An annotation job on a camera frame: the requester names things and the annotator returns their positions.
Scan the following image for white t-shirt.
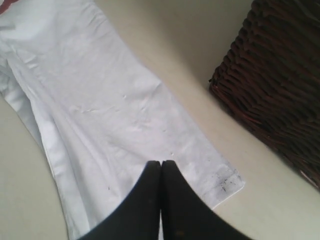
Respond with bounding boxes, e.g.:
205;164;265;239
0;0;245;240

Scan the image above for dark brown wicker basket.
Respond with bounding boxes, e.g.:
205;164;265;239
209;0;320;188

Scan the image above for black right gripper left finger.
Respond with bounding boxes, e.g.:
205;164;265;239
81;161;161;240

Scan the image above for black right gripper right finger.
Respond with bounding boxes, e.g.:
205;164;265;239
159;160;249;240

